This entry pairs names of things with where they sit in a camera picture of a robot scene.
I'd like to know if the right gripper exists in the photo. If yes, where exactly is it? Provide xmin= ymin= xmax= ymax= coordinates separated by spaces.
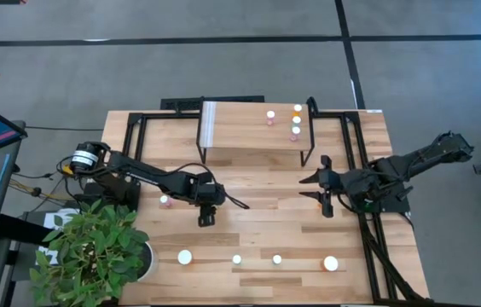
xmin=298 ymin=155 xmax=356 ymax=219

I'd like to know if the large orange medicine bottle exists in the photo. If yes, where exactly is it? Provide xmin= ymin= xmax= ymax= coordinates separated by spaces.
xmin=322 ymin=255 xmax=339 ymax=273
xmin=177 ymin=248 xmax=194 ymax=266

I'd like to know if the green leafy potted plant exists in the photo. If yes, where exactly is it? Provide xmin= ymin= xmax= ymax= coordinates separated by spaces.
xmin=28 ymin=198 xmax=151 ymax=307

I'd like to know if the wooden shelf black metal frame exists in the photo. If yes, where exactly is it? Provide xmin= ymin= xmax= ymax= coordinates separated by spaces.
xmin=194 ymin=100 xmax=315 ymax=168

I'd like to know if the black perforated bar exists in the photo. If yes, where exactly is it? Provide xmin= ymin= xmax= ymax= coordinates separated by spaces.
xmin=159 ymin=95 xmax=266 ymax=113

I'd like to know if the black floor cable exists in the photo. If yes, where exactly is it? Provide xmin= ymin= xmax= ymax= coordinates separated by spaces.
xmin=25 ymin=125 xmax=105 ymax=132

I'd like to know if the black box white logo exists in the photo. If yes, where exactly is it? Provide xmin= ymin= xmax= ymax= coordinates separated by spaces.
xmin=38 ymin=207 xmax=82 ymax=268

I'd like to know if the white plant pot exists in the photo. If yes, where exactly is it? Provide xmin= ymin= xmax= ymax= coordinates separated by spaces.
xmin=136 ymin=240 xmax=155 ymax=282

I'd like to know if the black aluminium table frame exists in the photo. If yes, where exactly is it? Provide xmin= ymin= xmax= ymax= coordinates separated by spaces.
xmin=119 ymin=96 xmax=432 ymax=306

